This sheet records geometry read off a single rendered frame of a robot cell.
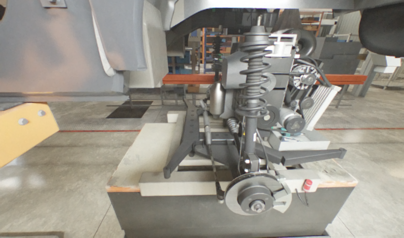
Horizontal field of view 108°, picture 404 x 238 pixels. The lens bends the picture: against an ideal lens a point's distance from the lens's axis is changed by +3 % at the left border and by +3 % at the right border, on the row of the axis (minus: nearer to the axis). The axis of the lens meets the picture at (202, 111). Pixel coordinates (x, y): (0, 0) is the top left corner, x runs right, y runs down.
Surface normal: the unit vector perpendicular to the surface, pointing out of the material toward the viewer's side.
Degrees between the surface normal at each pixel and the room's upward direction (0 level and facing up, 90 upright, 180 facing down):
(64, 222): 0
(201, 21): 90
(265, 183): 90
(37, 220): 0
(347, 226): 0
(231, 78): 90
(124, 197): 90
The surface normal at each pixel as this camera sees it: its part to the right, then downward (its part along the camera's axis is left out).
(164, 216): 0.03, 0.43
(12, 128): 1.00, 0.00
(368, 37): -1.00, 0.01
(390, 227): 0.01, -0.90
